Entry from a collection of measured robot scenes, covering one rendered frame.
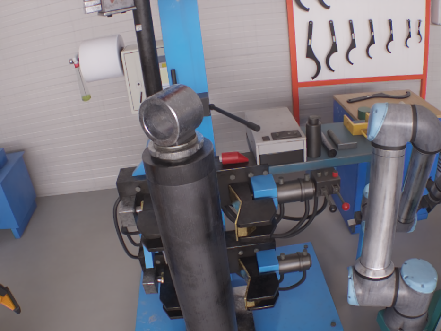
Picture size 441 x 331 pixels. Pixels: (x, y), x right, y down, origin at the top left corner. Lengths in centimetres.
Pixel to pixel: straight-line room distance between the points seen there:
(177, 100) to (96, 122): 275
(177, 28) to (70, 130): 228
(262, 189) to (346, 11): 228
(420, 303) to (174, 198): 94
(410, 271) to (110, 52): 189
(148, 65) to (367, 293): 132
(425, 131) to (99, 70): 179
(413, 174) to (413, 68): 279
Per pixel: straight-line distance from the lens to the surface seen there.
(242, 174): 185
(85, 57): 234
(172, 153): 109
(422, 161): 131
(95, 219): 369
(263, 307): 198
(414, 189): 143
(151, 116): 115
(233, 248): 210
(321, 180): 183
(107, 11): 131
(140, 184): 187
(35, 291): 317
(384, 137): 117
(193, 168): 109
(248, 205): 170
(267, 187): 177
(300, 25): 353
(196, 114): 110
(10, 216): 372
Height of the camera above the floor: 197
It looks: 28 degrees down
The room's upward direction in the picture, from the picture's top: 7 degrees counter-clockwise
